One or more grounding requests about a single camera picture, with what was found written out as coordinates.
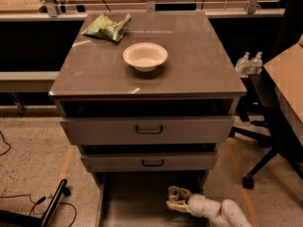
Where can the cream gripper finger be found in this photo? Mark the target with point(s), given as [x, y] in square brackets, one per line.
[188, 193]
[179, 206]

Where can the orange soda can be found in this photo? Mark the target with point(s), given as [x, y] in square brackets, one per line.
[177, 194]

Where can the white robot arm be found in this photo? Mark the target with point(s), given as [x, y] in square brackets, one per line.
[219, 214]

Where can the middle grey drawer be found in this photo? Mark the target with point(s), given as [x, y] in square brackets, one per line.
[136, 162]

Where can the grey drawer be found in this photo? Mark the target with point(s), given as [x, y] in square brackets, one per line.
[147, 130]
[136, 162]

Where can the bottom open drawer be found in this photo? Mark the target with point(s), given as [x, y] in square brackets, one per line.
[138, 199]

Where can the top grey drawer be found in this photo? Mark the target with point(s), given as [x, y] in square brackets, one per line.
[147, 130]

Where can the grey drawer cabinet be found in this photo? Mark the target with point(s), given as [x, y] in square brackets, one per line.
[197, 79]

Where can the black office chair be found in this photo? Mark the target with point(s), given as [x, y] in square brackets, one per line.
[282, 139]

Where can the left clear sanitizer bottle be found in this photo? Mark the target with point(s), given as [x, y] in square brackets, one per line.
[242, 65]

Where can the clear sanitizer bottle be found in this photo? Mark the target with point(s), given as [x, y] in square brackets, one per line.
[255, 63]
[242, 65]

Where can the white bowl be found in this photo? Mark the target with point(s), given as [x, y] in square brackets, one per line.
[145, 57]

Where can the right clear sanitizer bottle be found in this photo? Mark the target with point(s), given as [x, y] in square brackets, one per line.
[255, 63]

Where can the green chip bag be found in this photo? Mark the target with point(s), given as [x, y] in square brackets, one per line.
[105, 28]

